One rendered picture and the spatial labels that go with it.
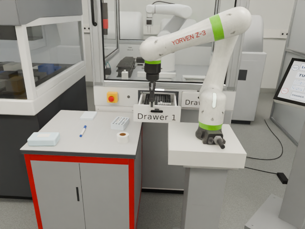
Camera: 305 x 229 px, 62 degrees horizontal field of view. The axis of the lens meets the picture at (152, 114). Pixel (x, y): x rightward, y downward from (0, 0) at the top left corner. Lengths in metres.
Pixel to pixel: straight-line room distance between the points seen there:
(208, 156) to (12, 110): 1.28
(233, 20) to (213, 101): 0.38
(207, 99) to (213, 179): 0.44
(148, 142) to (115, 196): 0.61
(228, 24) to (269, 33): 4.03
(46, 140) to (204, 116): 0.85
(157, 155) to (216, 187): 0.71
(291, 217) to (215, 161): 1.07
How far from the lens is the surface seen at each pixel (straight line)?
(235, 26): 1.25
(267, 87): 5.51
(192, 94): 1.83
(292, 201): 2.14
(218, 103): 1.29
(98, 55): 1.83
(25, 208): 2.35
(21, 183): 2.28
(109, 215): 1.65
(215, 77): 1.44
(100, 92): 1.89
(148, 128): 1.94
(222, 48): 1.42
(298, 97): 1.77
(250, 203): 2.37
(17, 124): 2.01
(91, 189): 1.55
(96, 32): 1.82
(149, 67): 1.41
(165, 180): 2.18
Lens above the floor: 1.46
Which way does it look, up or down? 22 degrees down
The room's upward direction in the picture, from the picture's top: 1 degrees clockwise
